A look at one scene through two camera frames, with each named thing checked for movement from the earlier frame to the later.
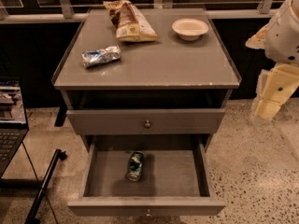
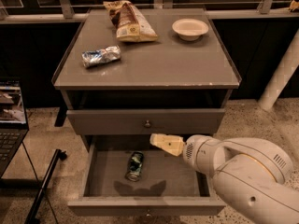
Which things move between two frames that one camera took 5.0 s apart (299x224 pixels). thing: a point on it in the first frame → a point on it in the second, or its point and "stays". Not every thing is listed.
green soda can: [135, 166] stays
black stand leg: [34, 211] stays
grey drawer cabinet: [175, 88] stays
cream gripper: [282, 39] → [193, 151]
